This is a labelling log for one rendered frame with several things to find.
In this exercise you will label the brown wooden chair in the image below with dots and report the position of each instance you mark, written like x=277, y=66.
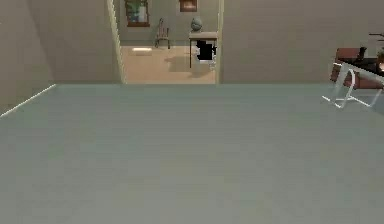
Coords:
x=162, y=33

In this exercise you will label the grey round vase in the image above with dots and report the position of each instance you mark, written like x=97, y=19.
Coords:
x=196, y=24

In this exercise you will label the brown framed window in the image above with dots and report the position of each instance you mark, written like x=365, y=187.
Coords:
x=137, y=12

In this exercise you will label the small black object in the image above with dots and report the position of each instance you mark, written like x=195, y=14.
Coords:
x=361, y=53

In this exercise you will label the black dining table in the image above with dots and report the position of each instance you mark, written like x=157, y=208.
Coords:
x=365, y=64

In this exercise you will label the brown framed wall picture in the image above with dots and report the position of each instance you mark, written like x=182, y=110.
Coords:
x=188, y=5

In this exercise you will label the brown white frame chair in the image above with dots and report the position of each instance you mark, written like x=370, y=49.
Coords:
x=346, y=76

